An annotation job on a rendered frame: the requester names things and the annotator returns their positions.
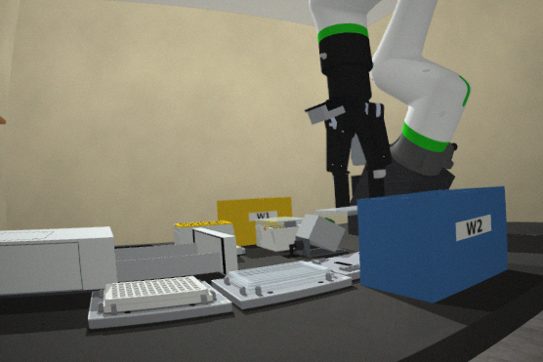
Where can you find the blue bin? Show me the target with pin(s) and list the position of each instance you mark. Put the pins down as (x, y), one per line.
(431, 246)

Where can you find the yellow waste bin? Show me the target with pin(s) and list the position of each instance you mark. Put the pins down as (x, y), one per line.
(242, 213)

